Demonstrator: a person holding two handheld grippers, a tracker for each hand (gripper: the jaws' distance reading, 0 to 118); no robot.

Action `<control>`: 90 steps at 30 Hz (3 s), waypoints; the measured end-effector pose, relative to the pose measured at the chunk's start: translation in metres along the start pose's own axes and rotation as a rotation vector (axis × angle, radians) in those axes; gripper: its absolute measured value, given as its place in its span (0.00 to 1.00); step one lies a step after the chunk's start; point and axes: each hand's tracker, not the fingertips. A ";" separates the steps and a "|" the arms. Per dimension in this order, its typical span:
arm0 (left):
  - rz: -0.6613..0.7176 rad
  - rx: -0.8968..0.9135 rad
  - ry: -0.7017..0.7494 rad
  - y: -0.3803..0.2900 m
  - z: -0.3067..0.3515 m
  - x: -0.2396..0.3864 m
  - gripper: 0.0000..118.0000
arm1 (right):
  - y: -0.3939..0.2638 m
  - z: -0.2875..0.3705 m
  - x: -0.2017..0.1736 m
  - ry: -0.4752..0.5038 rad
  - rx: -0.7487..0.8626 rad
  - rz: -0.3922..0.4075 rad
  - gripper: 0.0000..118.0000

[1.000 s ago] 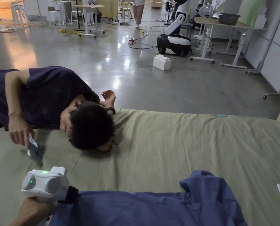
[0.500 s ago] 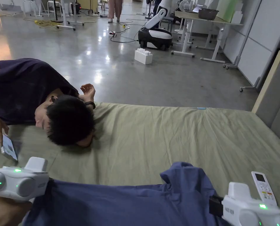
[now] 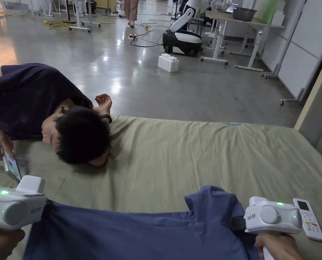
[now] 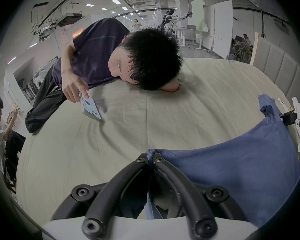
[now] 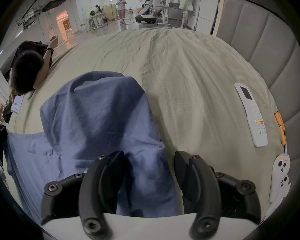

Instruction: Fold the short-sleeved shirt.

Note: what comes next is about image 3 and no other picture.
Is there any person's right hand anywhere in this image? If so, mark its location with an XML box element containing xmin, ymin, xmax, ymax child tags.
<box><xmin>254</xmin><ymin>234</ymin><xmax>304</xmax><ymax>260</ymax></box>

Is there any white height-adjustable table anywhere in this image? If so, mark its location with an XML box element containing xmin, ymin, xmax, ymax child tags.
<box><xmin>200</xmin><ymin>0</ymin><xmax>286</xmax><ymax>72</ymax></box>

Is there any white table frame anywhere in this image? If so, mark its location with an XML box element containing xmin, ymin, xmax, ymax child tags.
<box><xmin>68</xmin><ymin>0</ymin><xmax>102</xmax><ymax>34</ymax></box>

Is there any person's left hand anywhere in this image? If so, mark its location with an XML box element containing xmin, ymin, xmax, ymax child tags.
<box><xmin>0</xmin><ymin>225</ymin><xmax>26</xmax><ymax>260</ymax></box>

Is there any yellow cable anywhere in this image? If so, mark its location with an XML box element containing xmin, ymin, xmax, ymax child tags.
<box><xmin>30</xmin><ymin>17</ymin><xmax>75</xmax><ymax>34</ymax></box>

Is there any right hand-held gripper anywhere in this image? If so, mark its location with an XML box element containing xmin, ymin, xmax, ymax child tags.
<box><xmin>232</xmin><ymin>197</ymin><xmax>304</xmax><ymax>236</ymax></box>

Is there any grey padded headboard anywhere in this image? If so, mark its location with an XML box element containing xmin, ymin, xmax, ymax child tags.
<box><xmin>293</xmin><ymin>55</ymin><xmax>322</xmax><ymax>164</ymax></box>

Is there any white foam block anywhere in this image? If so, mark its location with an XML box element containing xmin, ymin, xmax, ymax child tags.
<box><xmin>158</xmin><ymin>53</ymin><xmax>180</xmax><ymax>73</ymax></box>

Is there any dark blue shirt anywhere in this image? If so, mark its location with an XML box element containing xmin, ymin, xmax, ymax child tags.
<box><xmin>22</xmin><ymin>185</ymin><xmax>262</xmax><ymax>260</ymax></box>

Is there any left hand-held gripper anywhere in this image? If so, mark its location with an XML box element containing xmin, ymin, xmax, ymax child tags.
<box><xmin>0</xmin><ymin>175</ymin><xmax>53</xmax><ymax>231</ymax></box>

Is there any white remote control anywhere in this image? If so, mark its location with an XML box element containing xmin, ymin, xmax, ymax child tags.
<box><xmin>293</xmin><ymin>198</ymin><xmax>322</xmax><ymax>241</ymax></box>

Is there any bed with pale green sheet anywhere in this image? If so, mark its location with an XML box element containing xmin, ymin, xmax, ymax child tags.
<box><xmin>0</xmin><ymin>115</ymin><xmax>322</xmax><ymax>260</ymax></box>

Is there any white and black wheeled robot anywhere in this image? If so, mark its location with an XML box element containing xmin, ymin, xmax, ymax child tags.
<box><xmin>162</xmin><ymin>0</ymin><xmax>204</xmax><ymax>57</ymax></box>

